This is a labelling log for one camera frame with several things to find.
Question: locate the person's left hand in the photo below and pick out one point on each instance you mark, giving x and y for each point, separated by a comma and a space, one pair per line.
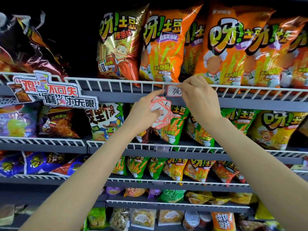
142, 113

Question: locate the person's right hand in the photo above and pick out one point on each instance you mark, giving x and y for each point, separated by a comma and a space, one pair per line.
202, 101

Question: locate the stack of red-bordered price tags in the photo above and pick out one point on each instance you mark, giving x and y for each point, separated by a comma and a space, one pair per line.
166, 117

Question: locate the single red-bordered white label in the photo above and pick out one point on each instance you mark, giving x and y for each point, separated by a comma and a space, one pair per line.
173, 91

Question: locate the dark grey metal shelf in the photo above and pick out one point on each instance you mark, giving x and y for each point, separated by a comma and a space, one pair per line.
240, 103

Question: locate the person's right forearm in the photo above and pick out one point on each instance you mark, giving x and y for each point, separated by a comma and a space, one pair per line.
260, 170

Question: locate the person's left forearm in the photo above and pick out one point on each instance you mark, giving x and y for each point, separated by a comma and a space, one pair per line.
84, 185

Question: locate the clear plastic label holder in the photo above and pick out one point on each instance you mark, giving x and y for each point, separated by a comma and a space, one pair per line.
157, 183
162, 147

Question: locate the white red cutout shelf sign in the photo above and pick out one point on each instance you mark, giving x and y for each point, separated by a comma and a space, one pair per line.
53, 93

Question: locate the brown snack bag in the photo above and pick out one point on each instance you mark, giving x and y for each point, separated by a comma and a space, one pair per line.
144, 137

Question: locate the single price tag being placed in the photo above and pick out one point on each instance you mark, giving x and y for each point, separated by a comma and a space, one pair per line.
166, 95

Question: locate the white green snack bag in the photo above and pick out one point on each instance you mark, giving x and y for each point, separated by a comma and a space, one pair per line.
103, 122

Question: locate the small green potato stick bag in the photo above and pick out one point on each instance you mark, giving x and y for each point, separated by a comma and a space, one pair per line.
120, 165
157, 168
138, 167

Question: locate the gold red potato stick bag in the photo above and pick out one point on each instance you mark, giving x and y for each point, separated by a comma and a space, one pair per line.
120, 50

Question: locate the small yellow potato stick bag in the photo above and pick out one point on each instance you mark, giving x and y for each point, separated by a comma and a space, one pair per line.
175, 170

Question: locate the small orange potato stick bag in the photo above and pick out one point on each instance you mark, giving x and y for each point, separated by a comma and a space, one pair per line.
199, 170

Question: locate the small red-orange snack bag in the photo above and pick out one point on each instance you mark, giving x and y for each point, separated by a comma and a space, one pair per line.
226, 171

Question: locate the small orange snack bag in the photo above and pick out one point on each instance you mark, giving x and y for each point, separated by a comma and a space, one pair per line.
134, 192

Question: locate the small purple snack bag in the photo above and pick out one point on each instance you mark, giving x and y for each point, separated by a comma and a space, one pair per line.
153, 193
114, 190

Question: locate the dark brown chip bag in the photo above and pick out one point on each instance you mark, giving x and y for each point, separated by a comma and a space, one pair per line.
57, 122

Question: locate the blue white red snack bag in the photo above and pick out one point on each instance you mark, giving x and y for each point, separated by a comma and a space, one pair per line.
43, 163
10, 165
74, 165

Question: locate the small green snack bag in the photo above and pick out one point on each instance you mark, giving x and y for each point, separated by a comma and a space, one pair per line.
172, 196

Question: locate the small yellow snack bag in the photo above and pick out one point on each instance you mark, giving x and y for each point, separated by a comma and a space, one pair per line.
220, 201
198, 198
243, 198

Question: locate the clear yellow snack packet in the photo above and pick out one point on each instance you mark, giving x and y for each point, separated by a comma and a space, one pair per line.
143, 217
170, 217

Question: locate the clear nut packet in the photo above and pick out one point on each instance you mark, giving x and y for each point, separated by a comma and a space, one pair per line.
119, 218

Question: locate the green yellow snack packet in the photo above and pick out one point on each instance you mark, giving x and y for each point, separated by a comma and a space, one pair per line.
96, 217

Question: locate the dark red chip bag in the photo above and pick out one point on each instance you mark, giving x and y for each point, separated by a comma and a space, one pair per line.
36, 52

